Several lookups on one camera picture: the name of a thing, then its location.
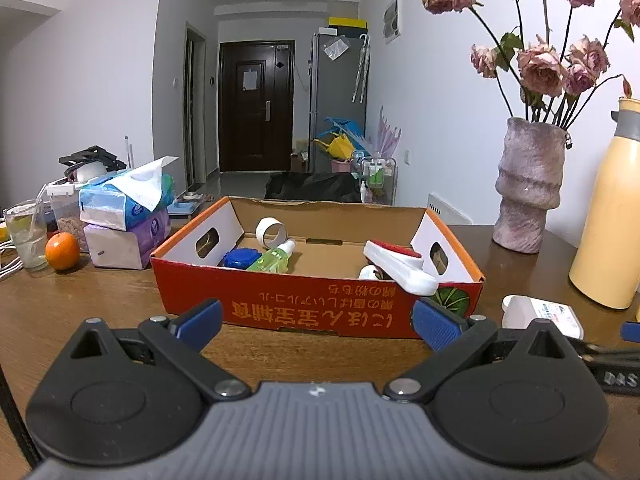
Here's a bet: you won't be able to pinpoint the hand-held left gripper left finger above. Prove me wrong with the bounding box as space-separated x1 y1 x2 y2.
64 298 252 403

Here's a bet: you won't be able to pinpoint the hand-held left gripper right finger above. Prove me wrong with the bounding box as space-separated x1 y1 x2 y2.
382 298 575 403

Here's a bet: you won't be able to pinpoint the white red lint brush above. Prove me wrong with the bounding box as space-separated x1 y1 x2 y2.
363 240 439 296

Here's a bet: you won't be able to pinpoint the blue ridged bottle cap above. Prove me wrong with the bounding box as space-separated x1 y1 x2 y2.
222 248 263 269

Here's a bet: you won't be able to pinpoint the white labelled plastic bottle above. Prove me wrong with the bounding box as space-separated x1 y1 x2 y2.
501 295 585 339

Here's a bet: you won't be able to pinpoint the green spray bottle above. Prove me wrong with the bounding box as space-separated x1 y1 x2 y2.
246 240 297 275

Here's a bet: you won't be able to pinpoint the white tape roll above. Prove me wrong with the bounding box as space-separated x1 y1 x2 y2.
255 217 289 249

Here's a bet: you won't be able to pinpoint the red cardboard box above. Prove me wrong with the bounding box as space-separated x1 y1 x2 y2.
151 196 485 339

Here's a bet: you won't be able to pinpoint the yellow thermos jug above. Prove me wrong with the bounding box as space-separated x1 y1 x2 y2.
569 97 640 310

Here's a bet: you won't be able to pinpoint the purple tissue pack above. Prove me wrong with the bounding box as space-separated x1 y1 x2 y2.
83 207 171 271

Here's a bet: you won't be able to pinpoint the blue pet feeder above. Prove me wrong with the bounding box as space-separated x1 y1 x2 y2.
167 192 203 218

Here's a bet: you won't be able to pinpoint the blue tissue pack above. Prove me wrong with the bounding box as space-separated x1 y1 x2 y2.
79 156 179 232

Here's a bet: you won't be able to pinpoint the orange fruit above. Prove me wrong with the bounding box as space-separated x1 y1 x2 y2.
45 232 81 272

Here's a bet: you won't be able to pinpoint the clear plastic food container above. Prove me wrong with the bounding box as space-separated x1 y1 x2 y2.
46 180 91 253

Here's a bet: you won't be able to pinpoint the metal trolley cart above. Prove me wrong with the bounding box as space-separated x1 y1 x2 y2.
350 150 397 206

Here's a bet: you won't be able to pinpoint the pink textured vase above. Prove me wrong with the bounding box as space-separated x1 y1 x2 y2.
492 117 571 254

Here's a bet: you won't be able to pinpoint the black plastic bag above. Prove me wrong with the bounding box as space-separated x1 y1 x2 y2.
264 172 363 204

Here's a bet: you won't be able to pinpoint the drinking glass with straw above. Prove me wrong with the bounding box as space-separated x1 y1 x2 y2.
3 199 50 272

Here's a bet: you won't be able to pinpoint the dark brown entrance door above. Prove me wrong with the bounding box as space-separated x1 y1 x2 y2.
218 40 295 173

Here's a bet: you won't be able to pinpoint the glass sliding door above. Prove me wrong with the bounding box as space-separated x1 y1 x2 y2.
185 22 207 191

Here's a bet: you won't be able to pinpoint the blue folding rack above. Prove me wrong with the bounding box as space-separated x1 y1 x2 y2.
320 116 368 148

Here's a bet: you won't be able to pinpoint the grey refrigerator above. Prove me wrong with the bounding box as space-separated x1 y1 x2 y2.
307 32 370 173

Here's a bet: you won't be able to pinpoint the white folded umbrella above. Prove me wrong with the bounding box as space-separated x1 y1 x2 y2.
352 32 372 104

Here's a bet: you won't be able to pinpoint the dried pink roses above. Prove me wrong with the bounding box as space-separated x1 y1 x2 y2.
413 0 640 126

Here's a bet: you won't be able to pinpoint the clear plastic bag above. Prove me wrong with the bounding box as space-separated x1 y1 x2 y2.
324 37 350 61

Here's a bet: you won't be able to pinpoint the white wall heater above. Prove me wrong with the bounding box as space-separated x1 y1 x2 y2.
427 192 473 226

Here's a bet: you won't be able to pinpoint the purple wall decal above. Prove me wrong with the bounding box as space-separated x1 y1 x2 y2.
375 106 402 158

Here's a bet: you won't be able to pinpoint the black plastic bracket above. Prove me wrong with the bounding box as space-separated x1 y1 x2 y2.
59 145 127 173

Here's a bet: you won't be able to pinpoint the white charger with cable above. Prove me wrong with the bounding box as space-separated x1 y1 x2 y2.
0 240 23 278

